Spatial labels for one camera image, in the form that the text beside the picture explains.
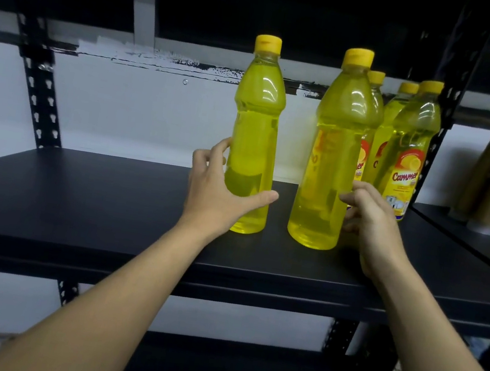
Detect person's right hand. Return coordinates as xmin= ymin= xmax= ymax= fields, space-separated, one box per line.
xmin=327 ymin=178 xmax=420 ymax=288

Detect person's left hand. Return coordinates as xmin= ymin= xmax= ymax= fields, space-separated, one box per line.
xmin=178 ymin=132 xmax=287 ymax=248

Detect yellow liquid bottle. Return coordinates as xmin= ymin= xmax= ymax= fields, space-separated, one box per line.
xmin=284 ymin=41 xmax=393 ymax=257
xmin=215 ymin=32 xmax=296 ymax=237
xmin=350 ymin=70 xmax=391 ymax=187
xmin=369 ymin=75 xmax=448 ymax=227
xmin=363 ymin=78 xmax=420 ymax=196

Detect person's right forearm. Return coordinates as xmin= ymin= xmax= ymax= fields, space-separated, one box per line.
xmin=355 ymin=256 xmax=490 ymax=371

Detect person's left forearm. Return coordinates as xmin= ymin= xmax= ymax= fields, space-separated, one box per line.
xmin=0 ymin=195 xmax=221 ymax=371

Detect black perforated rack post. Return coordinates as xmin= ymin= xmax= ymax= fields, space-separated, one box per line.
xmin=0 ymin=13 xmax=120 ymax=309
xmin=321 ymin=0 xmax=490 ymax=371

